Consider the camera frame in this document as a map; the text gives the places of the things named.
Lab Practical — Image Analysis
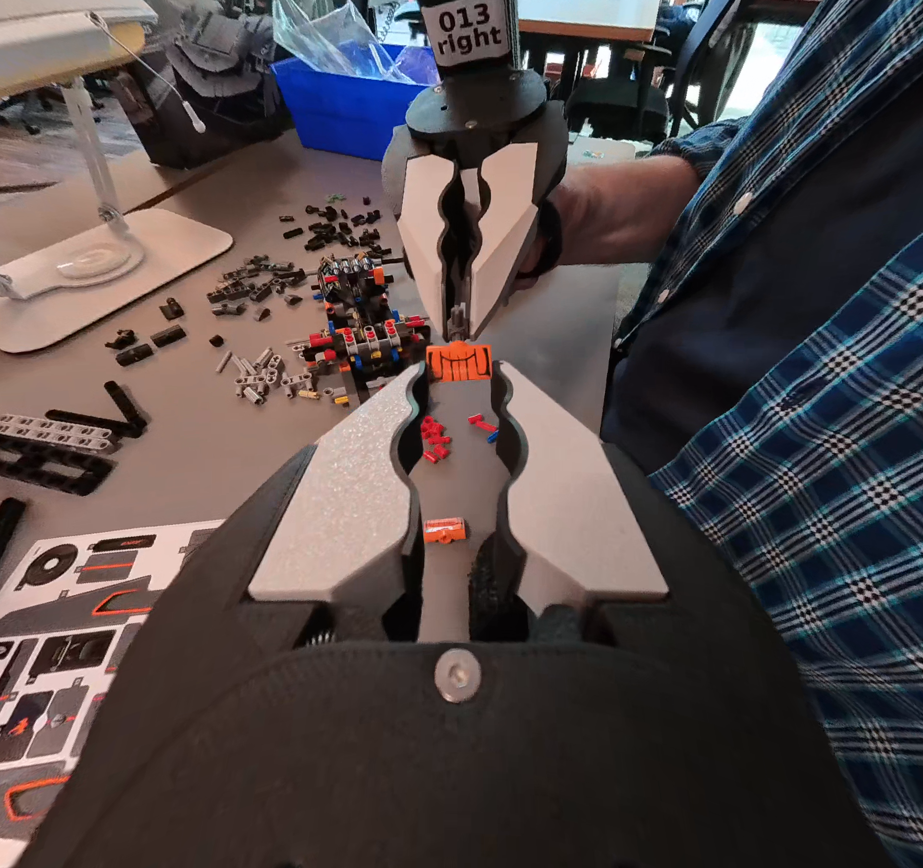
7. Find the person in plaid shirt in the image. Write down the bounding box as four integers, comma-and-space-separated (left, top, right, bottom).
613, 0, 923, 868

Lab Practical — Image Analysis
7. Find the dark grey lego model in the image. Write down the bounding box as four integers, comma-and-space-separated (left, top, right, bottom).
166, 0, 289, 101

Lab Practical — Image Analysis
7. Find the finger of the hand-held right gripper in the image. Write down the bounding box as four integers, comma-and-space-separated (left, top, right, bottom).
397, 156, 470, 332
461, 141, 542, 340

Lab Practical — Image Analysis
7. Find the pile of light grey connectors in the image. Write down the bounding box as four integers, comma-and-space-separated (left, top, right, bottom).
215, 349, 318, 405

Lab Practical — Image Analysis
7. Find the person's right forearm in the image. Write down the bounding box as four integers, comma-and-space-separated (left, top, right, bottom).
597, 153, 705, 267

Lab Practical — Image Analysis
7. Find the white lamp cord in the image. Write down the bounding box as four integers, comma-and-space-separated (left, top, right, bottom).
90, 13, 209, 135

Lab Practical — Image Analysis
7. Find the black angled lego beam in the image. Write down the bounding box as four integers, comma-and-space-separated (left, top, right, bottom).
47, 380, 150, 441

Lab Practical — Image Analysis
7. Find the person's right hand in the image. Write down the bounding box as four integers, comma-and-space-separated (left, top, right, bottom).
519, 167, 601, 284

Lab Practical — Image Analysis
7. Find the black straight lego beam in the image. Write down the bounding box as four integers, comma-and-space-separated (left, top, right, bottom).
0, 496, 27, 560

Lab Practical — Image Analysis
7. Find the pile of black lego pins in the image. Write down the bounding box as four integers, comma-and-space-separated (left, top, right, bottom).
280, 194, 387, 252

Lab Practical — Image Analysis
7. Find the light grey lego beam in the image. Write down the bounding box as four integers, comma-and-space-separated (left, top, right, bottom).
0, 414, 116, 452

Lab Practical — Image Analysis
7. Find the lego chassis assembly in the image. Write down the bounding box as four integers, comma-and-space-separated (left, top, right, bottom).
299, 251, 434, 404

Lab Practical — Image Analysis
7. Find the pile of dark grey connectors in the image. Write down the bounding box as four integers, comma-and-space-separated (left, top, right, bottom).
205, 255, 311, 324

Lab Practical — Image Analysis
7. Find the black lego frame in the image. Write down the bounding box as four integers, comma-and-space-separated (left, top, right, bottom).
0, 443, 116, 498

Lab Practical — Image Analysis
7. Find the clear plastic bag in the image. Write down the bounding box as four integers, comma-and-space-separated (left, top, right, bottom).
267, 0, 441, 87

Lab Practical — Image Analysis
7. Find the pile of red lego pins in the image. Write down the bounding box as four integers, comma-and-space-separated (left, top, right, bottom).
420, 414, 500, 465

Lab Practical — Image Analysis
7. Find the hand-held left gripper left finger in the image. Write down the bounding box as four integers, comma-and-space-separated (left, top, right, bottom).
247, 360, 434, 604

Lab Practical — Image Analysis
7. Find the dark navy undershirt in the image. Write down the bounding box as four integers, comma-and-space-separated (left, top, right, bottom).
602, 114, 923, 480

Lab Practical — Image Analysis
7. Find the sticker sheet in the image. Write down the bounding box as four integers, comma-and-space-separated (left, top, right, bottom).
0, 520, 226, 822

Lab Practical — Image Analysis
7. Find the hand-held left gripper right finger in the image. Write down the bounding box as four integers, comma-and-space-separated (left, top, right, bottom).
490, 360, 671, 625

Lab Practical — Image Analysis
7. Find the black office chair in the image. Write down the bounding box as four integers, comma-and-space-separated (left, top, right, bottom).
570, 42, 673, 142

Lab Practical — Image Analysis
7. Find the blue plastic bin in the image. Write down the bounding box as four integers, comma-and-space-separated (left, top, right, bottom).
270, 42, 441, 162

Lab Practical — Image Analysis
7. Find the wooden table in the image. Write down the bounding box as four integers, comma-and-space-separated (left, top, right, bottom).
515, 0, 666, 46

